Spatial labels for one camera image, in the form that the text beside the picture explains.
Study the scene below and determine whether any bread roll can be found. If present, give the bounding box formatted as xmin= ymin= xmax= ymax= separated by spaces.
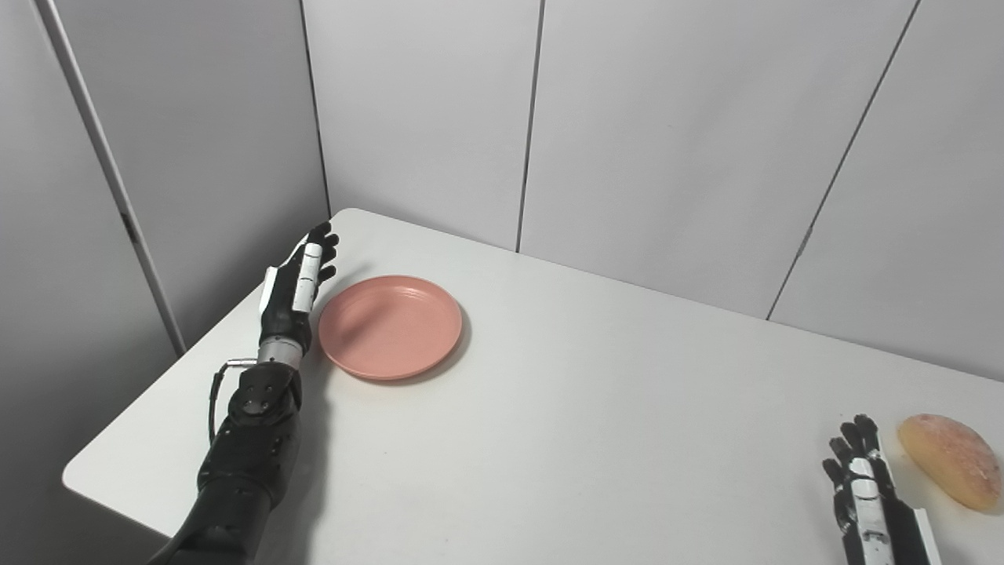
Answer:
xmin=898 ymin=414 xmax=1002 ymax=512

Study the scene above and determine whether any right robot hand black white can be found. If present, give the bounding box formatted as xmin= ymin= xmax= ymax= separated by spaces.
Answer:
xmin=822 ymin=414 xmax=943 ymax=565

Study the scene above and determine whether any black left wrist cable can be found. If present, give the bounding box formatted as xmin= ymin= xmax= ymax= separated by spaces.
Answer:
xmin=207 ymin=358 xmax=258 ymax=445

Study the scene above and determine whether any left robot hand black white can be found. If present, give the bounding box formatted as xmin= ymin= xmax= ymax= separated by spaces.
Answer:
xmin=258 ymin=222 xmax=340 ymax=354

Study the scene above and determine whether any pink plate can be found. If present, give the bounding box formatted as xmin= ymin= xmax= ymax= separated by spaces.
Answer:
xmin=318 ymin=275 xmax=464 ymax=382

